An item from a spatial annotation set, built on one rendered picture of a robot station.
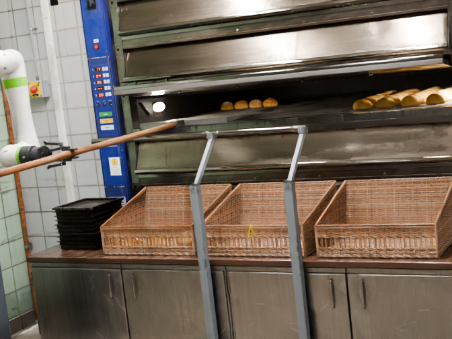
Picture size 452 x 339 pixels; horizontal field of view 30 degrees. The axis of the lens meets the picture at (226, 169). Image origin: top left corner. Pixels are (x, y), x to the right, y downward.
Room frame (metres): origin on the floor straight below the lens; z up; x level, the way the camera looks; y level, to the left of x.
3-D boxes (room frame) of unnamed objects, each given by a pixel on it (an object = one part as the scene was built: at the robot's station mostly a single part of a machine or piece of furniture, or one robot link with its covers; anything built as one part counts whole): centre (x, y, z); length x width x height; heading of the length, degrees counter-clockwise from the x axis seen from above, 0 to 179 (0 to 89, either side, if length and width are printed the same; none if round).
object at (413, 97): (4.45, -1.02, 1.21); 0.61 x 0.48 x 0.06; 152
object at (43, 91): (5.01, 1.04, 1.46); 0.10 x 0.07 x 0.10; 62
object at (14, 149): (3.89, 0.96, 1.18); 0.14 x 0.13 x 0.11; 61
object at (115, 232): (4.38, 0.33, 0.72); 0.56 x 0.49 x 0.28; 62
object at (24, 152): (3.84, 0.88, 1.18); 0.12 x 0.06 x 0.09; 151
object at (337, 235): (3.81, -0.72, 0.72); 0.56 x 0.49 x 0.28; 63
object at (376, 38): (4.34, -0.30, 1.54); 1.79 x 0.11 x 0.19; 62
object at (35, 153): (3.80, 0.82, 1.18); 0.09 x 0.07 x 0.08; 61
